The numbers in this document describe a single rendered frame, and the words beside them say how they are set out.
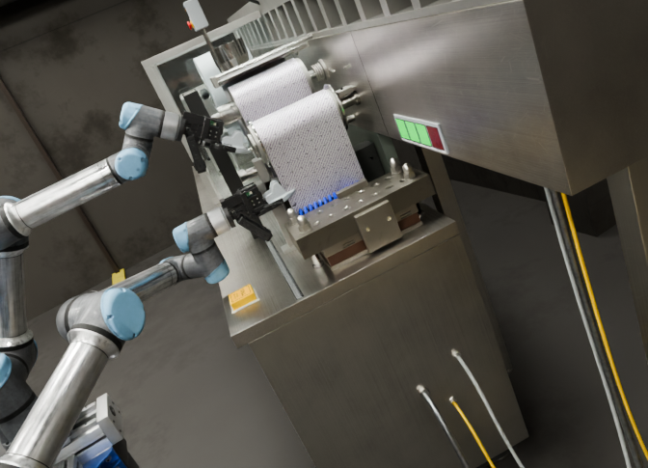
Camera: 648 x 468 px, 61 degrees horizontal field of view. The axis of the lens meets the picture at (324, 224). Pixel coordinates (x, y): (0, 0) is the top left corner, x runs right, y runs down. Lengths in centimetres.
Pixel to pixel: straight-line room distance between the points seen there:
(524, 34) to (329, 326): 91
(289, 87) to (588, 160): 110
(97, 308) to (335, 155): 76
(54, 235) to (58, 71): 147
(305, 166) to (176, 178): 403
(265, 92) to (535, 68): 109
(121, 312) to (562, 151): 93
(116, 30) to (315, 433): 447
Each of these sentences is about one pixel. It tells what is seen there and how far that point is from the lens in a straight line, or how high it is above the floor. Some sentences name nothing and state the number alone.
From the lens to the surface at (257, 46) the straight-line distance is 259.
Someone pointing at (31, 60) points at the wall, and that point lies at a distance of 550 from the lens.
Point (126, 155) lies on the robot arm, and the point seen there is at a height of 139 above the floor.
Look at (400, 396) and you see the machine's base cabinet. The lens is 166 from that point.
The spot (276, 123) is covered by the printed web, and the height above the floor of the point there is 129.
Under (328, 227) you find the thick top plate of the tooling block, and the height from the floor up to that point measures 102.
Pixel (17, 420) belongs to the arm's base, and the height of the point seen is 89.
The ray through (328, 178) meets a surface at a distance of 161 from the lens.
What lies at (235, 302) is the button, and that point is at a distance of 153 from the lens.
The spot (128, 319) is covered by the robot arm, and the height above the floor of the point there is 110.
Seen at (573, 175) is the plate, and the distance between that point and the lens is 91.
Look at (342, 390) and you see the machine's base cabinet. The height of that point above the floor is 60.
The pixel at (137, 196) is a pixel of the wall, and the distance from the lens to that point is 555.
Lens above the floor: 154
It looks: 21 degrees down
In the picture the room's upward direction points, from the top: 24 degrees counter-clockwise
